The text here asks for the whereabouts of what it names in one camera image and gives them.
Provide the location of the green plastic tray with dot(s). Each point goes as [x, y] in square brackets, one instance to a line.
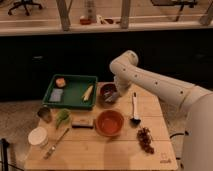
[75, 87]

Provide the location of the black stand bottom left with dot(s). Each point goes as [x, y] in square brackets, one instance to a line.
[4, 158]

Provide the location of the small red bowl background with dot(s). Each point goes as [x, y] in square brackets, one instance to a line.
[84, 21]

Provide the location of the dark purple bowl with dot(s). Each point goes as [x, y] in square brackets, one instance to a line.
[106, 90]

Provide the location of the grey blue sponge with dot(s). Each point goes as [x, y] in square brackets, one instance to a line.
[56, 95]

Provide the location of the metal fork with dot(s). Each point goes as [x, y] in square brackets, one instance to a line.
[53, 147]

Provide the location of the dark rectangular block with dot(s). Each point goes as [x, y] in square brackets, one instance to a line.
[82, 123]

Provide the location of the black office chair left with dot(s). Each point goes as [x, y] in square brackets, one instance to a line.
[24, 3]

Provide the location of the small metal cup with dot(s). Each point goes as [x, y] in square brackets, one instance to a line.
[45, 114]

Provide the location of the green leafy vegetable toy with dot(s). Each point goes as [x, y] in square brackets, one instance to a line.
[62, 115]

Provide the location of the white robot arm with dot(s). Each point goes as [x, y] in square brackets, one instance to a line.
[196, 101]

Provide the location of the orange bowl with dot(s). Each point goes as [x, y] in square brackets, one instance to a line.
[109, 123]

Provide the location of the dark red grape bunch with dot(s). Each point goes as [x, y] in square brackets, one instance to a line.
[145, 140]

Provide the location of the orange round fruit toy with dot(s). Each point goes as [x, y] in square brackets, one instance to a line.
[60, 82]

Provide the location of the grey blue towel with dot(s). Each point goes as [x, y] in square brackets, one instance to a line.
[112, 98]

